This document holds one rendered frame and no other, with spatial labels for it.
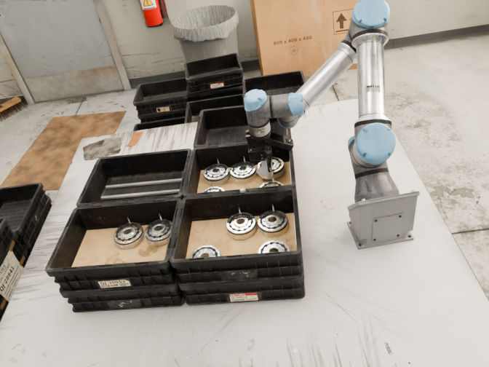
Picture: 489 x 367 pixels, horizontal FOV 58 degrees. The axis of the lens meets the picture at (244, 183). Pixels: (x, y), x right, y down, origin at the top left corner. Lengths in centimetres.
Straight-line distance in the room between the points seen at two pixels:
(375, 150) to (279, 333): 63
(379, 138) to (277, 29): 289
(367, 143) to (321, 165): 60
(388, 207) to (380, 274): 23
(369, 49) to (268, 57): 275
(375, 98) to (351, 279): 59
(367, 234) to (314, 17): 291
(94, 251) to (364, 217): 94
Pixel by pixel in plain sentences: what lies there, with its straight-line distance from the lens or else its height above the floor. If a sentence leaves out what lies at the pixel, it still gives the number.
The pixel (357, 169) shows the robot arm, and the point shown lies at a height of 94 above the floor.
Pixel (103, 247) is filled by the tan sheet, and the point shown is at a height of 83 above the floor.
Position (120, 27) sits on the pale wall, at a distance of 448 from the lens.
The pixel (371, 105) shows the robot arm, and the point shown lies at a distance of 146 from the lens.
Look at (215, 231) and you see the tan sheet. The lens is 155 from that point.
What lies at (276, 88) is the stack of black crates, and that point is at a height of 49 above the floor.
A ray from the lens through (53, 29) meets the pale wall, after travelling 463.
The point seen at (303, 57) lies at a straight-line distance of 425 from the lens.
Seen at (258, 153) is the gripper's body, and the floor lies 100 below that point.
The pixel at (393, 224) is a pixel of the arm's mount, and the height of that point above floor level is 79.
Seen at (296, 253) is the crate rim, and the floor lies 93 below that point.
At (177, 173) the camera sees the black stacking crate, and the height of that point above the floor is 83.
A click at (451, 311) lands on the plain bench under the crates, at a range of 151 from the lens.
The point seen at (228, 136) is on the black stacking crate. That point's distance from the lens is 201.
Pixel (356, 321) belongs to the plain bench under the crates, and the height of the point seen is 70.
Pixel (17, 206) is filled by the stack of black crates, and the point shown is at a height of 38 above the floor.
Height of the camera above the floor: 191
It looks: 39 degrees down
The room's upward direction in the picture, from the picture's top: 11 degrees counter-clockwise
